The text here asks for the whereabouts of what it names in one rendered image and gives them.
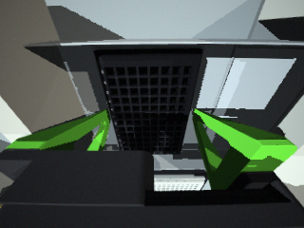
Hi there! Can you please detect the black multi-well plate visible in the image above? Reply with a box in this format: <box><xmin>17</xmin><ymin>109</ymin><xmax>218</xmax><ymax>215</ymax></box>
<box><xmin>94</xmin><ymin>48</ymin><xmax>203</xmax><ymax>155</ymax></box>

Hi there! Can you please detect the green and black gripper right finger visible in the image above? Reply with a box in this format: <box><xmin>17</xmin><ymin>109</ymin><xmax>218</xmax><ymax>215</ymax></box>
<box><xmin>192</xmin><ymin>108</ymin><xmax>297</xmax><ymax>190</ymax></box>

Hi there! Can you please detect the grey flat mat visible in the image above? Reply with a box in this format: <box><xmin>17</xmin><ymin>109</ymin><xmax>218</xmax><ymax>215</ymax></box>
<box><xmin>45</xmin><ymin>0</ymin><xmax>261</xmax><ymax>41</ymax></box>

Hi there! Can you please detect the white multi-well plate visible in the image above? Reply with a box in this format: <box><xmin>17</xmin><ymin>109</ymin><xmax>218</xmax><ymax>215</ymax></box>
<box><xmin>154</xmin><ymin>175</ymin><xmax>205</xmax><ymax>190</ymax></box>

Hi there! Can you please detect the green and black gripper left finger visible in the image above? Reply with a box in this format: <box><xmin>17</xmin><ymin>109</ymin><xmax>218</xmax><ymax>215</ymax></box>
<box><xmin>6</xmin><ymin>109</ymin><xmax>111</xmax><ymax>150</ymax></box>

